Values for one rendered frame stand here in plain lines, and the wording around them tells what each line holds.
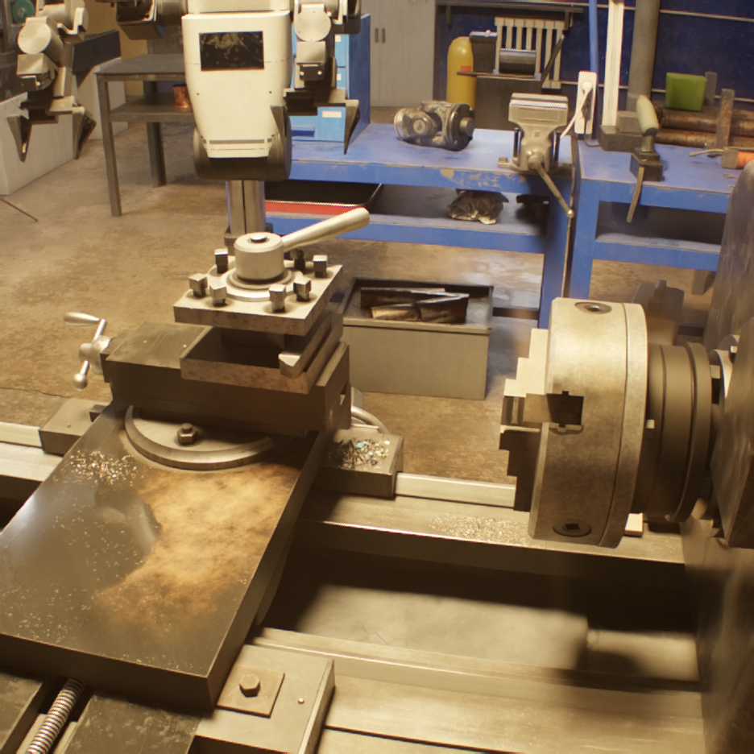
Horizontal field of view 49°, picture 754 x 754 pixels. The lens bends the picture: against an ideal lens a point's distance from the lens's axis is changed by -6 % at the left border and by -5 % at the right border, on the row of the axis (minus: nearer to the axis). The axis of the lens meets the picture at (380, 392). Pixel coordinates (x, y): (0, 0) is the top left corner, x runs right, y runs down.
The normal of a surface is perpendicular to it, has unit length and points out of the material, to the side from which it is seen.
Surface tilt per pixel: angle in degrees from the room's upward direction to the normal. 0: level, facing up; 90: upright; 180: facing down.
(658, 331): 90
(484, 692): 48
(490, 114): 90
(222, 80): 90
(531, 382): 24
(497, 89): 90
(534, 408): 54
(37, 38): 60
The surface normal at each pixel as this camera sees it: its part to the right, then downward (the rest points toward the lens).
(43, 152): 0.98, 0.10
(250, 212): -0.02, 0.51
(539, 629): 0.16, -0.84
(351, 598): -0.10, -0.85
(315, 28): -0.02, 0.01
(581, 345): -0.07, -0.58
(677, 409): -0.13, -0.29
